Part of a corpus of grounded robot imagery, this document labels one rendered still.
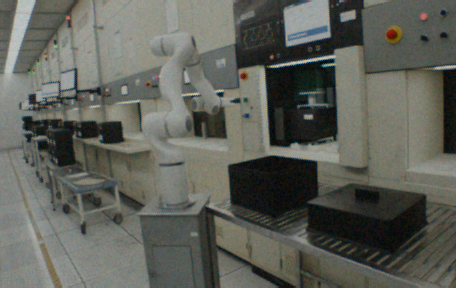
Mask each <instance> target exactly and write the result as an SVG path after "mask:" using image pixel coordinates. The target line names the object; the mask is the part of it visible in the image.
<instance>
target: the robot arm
mask: <svg viewBox="0 0 456 288"><path fill-rule="evenodd" d="M149 46H150V50H151V52H152V53H153V54H154V55H155V56H158V57H167V56H172V57H171V59H170V60H169V61H168V62H167V63H166V64H165V65H164V66H163V67H162V68H161V70H160V80H159V87H160V92H161V95H162V96H163V98H164V99H166V100H167V101H168V102H170V103H171V106H172V110H171V111H160V112H152V113H148V114H147V115H145V116H144V118H143V119H142V123H141V129H142V133H143V135H144V136H145V138H146V139H147V140H148V141H149V142H150V144H151V145H152V146H153V147H154V148H155V150H156V152H157V156H158V163H159V173H160V182H161V191H162V194H159V196H158V198H159V200H157V201H156V202H155V207H157V208H159V209H164V210H173V209H181V208H185V207H188V206H191V205H193V204H194V203H195V202H196V197H195V196H193V195H188V187H187V176H186V166H185V156H184V151H183V150H182V149H181V148H179V147H177V146H175V145H173V144H172V143H170V142H169V141H168V140H167V138H176V137H184V136H186V135H188V134H189V133H190V132H191V130H192V126H193V123H192V118H191V116H190V114H189V111H188V109H187V107H186V105H185V103H184V100H183V97H182V91H181V80H182V71H183V68H184V66H185V70H186V73H187V76H188V79H189V81H190V83H191V85H192V86H193V87H194V88H195V89H196V90H197V91H198V92H199V94H200V95H201V97H193V98H192V100H191V108H192V110H193V111H195V112H198V111H205V112H207V113H209V114H212V115H214V114H216V113H218V111H219V108H220V107H227V106H235V104H236V103H241V101H240V98H220V97H219V96H216V93H215V91H214V89H213V87H212V86H211V84H210V83H209V82H208V81H207V79H206V78H205V76H204V73H203V69H202V65H201V61H200V58H199V54H198V52H197V49H196V44H195V40H194V37H193V36H192V35H191V34H189V33H187V32H178V33H171V34H165V35H159V36H156V37H154V38H153V39H152V40H151V41H150V45H149Z"/></svg>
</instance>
